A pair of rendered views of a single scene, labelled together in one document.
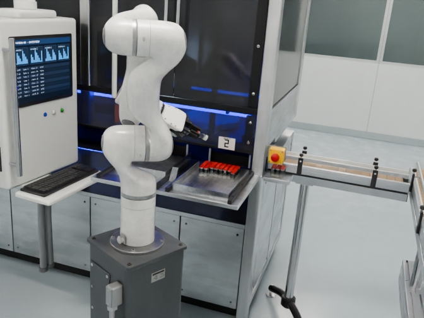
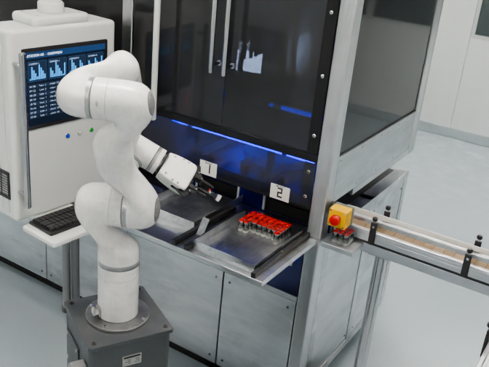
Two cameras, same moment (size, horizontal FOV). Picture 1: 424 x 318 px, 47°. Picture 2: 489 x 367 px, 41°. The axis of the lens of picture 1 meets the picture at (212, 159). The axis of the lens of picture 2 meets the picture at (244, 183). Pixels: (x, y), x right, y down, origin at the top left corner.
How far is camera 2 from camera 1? 0.59 m
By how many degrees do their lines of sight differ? 14
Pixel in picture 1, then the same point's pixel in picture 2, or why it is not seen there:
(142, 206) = (118, 278)
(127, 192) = (101, 261)
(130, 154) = (102, 220)
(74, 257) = not seen: hidden behind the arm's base
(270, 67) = (336, 105)
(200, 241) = (245, 306)
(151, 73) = (113, 137)
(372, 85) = not seen: outside the picture
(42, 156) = (62, 183)
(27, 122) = (43, 145)
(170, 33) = (128, 97)
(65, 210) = not seen: hidden behind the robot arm
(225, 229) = (273, 298)
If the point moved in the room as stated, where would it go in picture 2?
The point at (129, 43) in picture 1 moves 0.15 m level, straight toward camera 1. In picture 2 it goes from (81, 108) to (57, 127)
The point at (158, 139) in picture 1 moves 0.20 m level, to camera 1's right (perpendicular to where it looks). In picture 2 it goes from (132, 207) to (203, 222)
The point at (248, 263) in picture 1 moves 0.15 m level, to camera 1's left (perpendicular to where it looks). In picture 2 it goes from (298, 344) to (263, 336)
